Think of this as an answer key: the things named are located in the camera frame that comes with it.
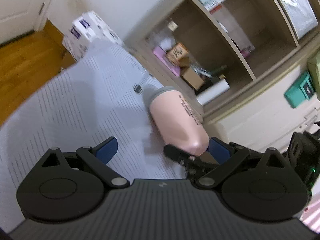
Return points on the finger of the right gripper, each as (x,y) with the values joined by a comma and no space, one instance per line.
(193,164)

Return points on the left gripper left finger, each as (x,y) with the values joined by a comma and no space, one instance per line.
(96,159)

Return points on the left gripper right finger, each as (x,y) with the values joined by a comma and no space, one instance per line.
(228,156)

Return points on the pink tumbler grey rim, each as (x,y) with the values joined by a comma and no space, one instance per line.
(175,119)

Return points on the light wood wardrobe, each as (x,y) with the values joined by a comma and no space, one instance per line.
(266,119)

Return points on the white patterned table cloth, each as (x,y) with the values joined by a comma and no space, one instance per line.
(104,95)

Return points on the white paper roll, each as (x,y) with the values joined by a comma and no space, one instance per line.
(213,92)

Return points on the small cardboard box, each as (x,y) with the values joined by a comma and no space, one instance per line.
(191,77)

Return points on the pink flat box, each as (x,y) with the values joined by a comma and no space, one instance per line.
(161,55)

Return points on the wooden floral box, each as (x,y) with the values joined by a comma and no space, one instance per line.
(177,53)

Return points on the wooden open shelf unit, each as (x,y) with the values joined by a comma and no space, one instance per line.
(254,39)

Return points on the tissue paper pack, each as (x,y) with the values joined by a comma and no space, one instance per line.
(86,30)

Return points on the silver wrapped storage box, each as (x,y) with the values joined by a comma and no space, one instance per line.
(300,15)

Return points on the white door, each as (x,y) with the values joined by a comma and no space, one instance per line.
(19,17)

